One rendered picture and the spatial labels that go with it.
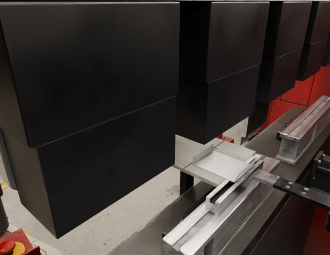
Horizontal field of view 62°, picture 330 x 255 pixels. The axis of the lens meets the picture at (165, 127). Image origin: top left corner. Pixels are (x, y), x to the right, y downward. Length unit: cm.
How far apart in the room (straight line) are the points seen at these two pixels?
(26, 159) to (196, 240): 35
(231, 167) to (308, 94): 88
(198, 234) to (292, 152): 52
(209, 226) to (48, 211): 36
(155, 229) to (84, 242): 126
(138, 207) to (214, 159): 144
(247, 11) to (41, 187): 30
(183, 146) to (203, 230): 26
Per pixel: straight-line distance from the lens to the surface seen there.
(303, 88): 145
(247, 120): 54
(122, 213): 202
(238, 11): 35
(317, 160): 104
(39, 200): 23
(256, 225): 70
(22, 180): 25
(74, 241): 191
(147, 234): 65
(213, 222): 54
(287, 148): 95
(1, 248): 80
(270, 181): 61
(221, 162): 65
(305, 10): 60
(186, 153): 68
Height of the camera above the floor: 134
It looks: 25 degrees down
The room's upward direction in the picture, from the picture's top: straight up
